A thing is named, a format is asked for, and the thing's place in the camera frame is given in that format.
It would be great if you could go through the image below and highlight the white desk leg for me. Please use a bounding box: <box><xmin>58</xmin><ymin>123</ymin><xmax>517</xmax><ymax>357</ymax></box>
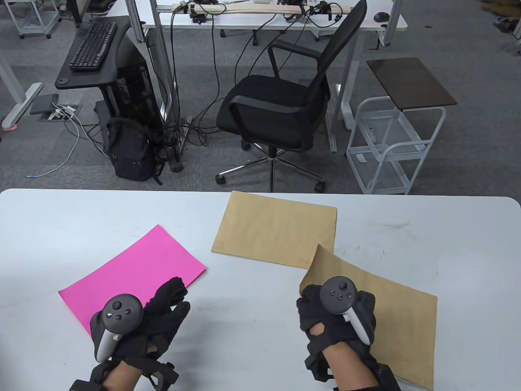
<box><xmin>0</xmin><ymin>53</ymin><xmax>43</xmax><ymax>129</ymax></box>

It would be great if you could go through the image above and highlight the grey hand controller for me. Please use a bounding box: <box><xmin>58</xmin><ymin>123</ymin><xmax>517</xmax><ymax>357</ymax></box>
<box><xmin>320</xmin><ymin>276</ymin><xmax>375</xmax><ymax>347</ymax></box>
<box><xmin>94</xmin><ymin>294</ymin><xmax>144</xmax><ymax>363</ymax></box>

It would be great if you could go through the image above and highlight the black backpack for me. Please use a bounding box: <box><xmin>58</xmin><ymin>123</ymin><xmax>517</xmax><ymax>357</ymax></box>
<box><xmin>105</xmin><ymin>117</ymin><xmax>165</xmax><ymax>186</ymax></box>

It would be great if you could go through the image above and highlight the grey left hand controller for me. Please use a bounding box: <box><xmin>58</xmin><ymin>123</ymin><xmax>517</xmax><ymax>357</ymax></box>
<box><xmin>94</xmin><ymin>294</ymin><xmax>144</xmax><ymax>363</ymax></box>

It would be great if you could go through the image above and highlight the black keyboard stand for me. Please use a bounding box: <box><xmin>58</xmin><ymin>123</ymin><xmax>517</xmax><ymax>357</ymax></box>
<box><xmin>55</xmin><ymin>15</ymin><xmax>141</xmax><ymax>135</ymax></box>

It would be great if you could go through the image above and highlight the white rolling cart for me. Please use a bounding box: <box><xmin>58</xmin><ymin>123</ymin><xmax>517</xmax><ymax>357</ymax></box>
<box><xmin>346</xmin><ymin>96</ymin><xmax>447</xmax><ymax>195</ymax></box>

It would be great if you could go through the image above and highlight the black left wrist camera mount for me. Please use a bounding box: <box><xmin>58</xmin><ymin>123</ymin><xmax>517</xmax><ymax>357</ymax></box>
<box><xmin>68</xmin><ymin>358</ymin><xmax>179</xmax><ymax>391</ymax></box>

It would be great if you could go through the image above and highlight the black water bottle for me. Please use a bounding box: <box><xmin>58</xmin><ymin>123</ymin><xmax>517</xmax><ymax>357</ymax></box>
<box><xmin>165</xmin><ymin>136</ymin><xmax>184</xmax><ymax>172</ymax></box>

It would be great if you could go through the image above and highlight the pink paper sheet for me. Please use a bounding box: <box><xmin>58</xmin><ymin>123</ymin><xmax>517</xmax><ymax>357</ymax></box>
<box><xmin>58</xmin><ymin>224</ymin><xmax>208</xmax><ymax>336</ymax></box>

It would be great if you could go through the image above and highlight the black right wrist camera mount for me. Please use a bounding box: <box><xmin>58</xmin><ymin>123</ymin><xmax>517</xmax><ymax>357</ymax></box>
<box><xmin>304</xmin><ymin>346</ymin><xmax>401</xmax><ymax>391</ymax></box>

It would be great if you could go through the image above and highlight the person's right hand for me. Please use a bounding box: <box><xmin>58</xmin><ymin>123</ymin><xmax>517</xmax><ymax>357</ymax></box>
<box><xmin>296</xmin><ymin>284</ymin><xmax>377</xmax><ymax>359</ymax></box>

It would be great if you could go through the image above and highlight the white office desk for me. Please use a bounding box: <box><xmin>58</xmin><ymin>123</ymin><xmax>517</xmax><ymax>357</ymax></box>
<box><xmin>104</xmin><ymin>0</ymin><xmax>408</xmax><ymax>131</ymax></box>

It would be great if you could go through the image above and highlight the tangle of black cables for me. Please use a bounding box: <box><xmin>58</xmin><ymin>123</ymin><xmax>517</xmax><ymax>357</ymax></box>
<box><xmin>163</xmin><ymin>4</ymin><xmax>269</xmax><ymax>147</ymax></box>

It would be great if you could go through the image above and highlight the person's left hand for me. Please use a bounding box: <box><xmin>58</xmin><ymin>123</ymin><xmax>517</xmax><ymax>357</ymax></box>
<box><xmin>90</xmin><ymin>277</ymin><xmax>191</xmax><ymax>367</ymax></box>

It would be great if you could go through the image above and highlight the person's right forearm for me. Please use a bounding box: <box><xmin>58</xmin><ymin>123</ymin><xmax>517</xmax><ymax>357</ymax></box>
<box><xmin>324</xmin><ymin>342</ymin><xmax>381</xmax><ymax>391</ymax></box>

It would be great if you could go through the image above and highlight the dark brown board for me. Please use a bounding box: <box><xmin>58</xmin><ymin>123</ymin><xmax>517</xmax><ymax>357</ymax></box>
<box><xmin>366</xmin><ymin>57</ymin><xmax>458</xmax><ymax>112</ymax></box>

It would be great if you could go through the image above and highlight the dark shoe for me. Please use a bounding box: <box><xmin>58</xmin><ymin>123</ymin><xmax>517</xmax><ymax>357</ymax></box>
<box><xmin>493</xmin><ymin>16</ymin><xmax>521</xmax><ymax>33</ymax></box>

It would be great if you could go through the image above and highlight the brown paper envelope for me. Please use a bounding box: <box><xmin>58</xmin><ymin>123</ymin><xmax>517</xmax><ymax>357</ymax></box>
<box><xmin>299</xmin><ymin>244</ymin><xmax>438</xmax><ymax>391</ymax></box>
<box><xmin>211</xmin><ymin>191</ymin><xmax>338</xmax><ymax>270</ymax></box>

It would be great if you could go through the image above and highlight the person's left forearm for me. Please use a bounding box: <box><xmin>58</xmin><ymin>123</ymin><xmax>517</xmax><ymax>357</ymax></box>
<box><xmin>102</xmin><ymin>360</ymin><xmax>143</xmax><ymax>391</ymax></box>

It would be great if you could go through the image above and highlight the white cable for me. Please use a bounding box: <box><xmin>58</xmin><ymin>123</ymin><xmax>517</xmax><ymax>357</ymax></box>
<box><xmin>26</xmin><ymin>118</ymin><xmax>82</xmax><ymax>179</ymax></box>

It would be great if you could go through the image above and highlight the black computer tower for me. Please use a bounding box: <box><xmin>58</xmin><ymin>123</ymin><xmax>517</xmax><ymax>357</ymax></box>
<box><xmin>114</xmin><ymin>41</ymin><xmax>163</xmax><ymax>135</ymax></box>

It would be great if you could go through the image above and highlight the floor socket box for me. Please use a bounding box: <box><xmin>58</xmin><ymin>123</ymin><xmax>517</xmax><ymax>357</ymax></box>
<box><xmin>39</xmin><ymin>104</ymin><xmax>83</xmax><ymax>123</ymax></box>

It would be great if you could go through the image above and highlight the black office chair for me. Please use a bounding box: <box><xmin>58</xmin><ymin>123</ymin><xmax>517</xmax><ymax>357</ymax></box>
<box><xmin>215</xmin><ymin>0</ymin><xmax>368</xmax><ymax>193</ymax></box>

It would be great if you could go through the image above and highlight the grey right hand controller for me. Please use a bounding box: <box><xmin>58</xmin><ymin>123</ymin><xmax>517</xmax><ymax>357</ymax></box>
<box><xmin>320</xmin><ymin>276</ymin><xmax>375</xmax><ymax>347</ymax></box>

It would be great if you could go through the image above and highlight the grey floor plate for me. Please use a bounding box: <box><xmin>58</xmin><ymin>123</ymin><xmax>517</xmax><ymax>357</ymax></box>
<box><xmin>29</xmin><ymin>94</ymin><xmax>60</xmax><ymax>115</ymax></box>

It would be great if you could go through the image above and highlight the white wheeled trolley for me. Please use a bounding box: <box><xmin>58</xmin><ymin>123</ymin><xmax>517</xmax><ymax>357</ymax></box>
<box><xmin>3</xmin><ymin>0</ymin><xmax>61</xmax><ymax>40</ymax></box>

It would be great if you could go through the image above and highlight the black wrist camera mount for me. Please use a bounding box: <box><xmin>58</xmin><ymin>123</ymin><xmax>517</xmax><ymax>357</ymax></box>
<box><xmin>304</xmin><ymin>346</ymin><xmax>401</xmax><ymax>391</ymax></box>
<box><xmin>68</xmin><ymin>358</ymin><xmax>179</xmax><ymax>391</ymax></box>

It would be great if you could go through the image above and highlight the black keyboard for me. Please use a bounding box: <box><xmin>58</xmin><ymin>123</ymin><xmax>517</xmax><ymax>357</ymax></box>
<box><xmin>68</xmin><ymin>21</ymin><xmax>118</xmax><ymax>72</ymax></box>

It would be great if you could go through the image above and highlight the aluminium frame post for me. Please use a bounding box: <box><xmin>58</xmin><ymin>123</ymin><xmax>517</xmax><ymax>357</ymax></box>
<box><xmin>381</xmin><ymin>0</ymin><xmax>403</xmax><ymax>46</ymax></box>
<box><xmin>149</xmin><ymin>0</ymin><xmax>180</xmax><ymax>121</ymax></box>
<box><xmin>125</xmin><ymin>0</ymin><xmax>146</xmax><ymax>44</ymax></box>

